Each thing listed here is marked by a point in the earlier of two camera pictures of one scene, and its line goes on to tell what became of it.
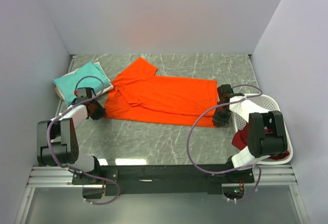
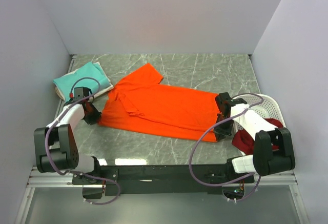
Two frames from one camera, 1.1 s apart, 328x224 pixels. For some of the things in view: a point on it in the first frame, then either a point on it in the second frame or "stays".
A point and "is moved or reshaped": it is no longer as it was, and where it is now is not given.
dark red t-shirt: x=241 y=140 stays
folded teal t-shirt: x=66 y=85 stays
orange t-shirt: x=137 y=94 is moved or reshaped
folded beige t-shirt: x=59 y=93 stays
